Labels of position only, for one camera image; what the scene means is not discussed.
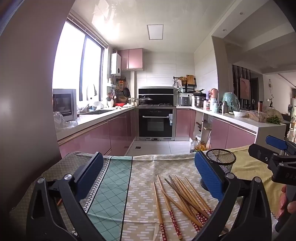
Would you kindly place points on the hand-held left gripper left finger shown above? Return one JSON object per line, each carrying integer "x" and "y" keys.
{"x": 91, "y": 173}

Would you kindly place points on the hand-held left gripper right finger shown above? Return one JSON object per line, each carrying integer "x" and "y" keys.
{"x": 208, "y": 176}

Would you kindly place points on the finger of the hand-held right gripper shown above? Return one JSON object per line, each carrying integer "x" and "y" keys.
{"x": 259, "y": 150}
{"x": 275, "y": 141}

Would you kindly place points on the black mesh utensil holder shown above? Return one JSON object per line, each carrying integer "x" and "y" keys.
{"x": 222, "y": 160}

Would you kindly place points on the bundle of wooden chopsticks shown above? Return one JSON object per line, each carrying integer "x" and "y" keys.
{"x": 185, "y": 200}

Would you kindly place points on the person's right hand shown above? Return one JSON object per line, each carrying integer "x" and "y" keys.
{"x": 283, "y": 204}

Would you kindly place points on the green leafy vegetables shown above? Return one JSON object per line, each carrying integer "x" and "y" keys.
{"x": 274, "y": 120}

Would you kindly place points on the cooking oil bottle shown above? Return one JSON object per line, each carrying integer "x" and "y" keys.
{"x": 200, "y": 147}

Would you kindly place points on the clear plastic box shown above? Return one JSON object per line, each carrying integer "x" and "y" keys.
{"x": 257, "y": 115}

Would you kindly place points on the pink base cabinets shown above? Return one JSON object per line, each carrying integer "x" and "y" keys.
{"x": 92, "y": 136}
{"x": 222, "y": 134}

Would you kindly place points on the copper tumbler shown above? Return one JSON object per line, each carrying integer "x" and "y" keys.
{"x": 260, "y": 106}

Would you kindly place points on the white bowl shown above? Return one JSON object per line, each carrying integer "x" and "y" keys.
{"x": 239, "y": 113}

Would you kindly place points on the patterned beige teal tablecloth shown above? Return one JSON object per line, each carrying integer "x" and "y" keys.
{"x": 143, "y": 185}

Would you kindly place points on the steel thermos bottle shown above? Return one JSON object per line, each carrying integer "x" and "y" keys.
{"x": 225, "y": 107}

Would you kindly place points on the clear plastic bag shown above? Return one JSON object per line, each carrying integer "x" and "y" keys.
{"x": 60, "y": 120}

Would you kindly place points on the pink kettle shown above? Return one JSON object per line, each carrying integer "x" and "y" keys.
{"x": 214, "y": 93}

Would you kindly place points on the black built-in oven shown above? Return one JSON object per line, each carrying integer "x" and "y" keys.
{"x": 157, "y": 122}

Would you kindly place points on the steel stock pot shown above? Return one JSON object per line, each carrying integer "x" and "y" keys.
{"x": 199, "y": 102}

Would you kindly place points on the steel countertop oven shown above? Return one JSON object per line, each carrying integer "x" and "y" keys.
{"x": 63, "y": 103}

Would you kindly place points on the steel rice cooker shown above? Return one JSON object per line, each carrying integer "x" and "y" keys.
{"x": 183, "y": 101}

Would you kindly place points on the hanging frying pan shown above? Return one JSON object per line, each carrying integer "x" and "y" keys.
{"x": 126, "y": 91}

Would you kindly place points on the black wok with lid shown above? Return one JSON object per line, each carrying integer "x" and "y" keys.
{"x": 145, "y": 100}

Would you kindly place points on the wooden cutting board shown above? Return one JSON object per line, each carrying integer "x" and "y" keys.
{"x": 191, "y": 80}

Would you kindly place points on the black range hood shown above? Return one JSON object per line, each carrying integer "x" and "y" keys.
{"x": 157, "y": 91}

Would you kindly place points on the white water heater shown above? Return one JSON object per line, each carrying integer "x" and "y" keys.
{"x": 115, "y": 63}

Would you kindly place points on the kitchen window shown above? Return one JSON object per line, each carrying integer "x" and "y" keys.
{"x": 69, "y": 58}

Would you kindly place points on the ceiling light panel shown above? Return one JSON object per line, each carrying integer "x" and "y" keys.
{"x": 155, "y": 32}

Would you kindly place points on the round wall clock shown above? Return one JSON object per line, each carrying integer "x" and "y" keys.
{"x": 271, "y": 83}

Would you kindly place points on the pink wall picture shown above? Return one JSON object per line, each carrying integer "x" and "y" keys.
{"x": 244, "y": 88}

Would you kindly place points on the black wall rack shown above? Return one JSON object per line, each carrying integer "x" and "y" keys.
{"x": 185, "y": 89}

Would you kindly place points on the pink wall cabinet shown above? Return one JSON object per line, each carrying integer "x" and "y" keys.
{"x": 133, "y": 59}

